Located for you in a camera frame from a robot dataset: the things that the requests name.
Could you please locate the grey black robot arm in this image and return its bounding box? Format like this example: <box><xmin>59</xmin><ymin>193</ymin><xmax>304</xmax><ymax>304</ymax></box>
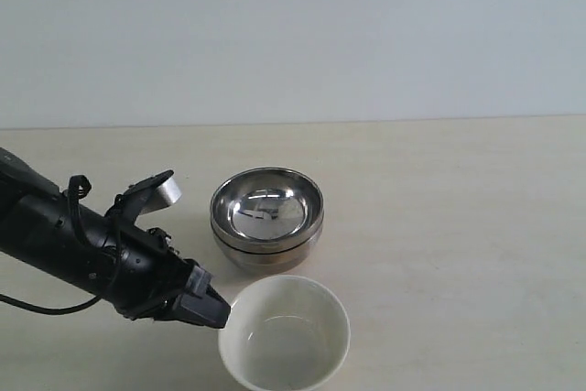
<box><xmin>1</xmin><ymin>149</ymin><xmax>231</xmax><ymax>329</ymax></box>

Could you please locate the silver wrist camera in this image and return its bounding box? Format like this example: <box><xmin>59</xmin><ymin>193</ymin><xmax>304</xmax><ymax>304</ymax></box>
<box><xmin>105</xmin><ymin>169</ymin><xmax>182</xmax><ymax>223</ymax></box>

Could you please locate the smooth stainless steel bowl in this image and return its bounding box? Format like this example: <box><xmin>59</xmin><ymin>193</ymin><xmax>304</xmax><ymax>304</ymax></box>
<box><xmin>210</xmin><ymin>216</ymin><xmax>325</xmax><ymax>274</ymax></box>

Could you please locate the ribbed stainless steel bowl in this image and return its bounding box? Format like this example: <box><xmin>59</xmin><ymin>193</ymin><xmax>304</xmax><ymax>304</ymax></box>
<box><xmin>210</xmin><ymin>167</ymin><xmax>324</xmax><ymax>254</ymax></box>

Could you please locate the white ceramic bowl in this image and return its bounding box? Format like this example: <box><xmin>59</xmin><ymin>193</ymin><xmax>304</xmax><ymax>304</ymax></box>
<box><xmin>218</xmin><ymin>275</ymin><xmax>351</xmax><ymax>390</ymax></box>

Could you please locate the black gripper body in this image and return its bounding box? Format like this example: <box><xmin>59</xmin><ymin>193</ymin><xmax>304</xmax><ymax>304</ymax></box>
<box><xmin>91</xmin><ymin>225</ymin><xmax>201</xmax><ymax>320</ymax></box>

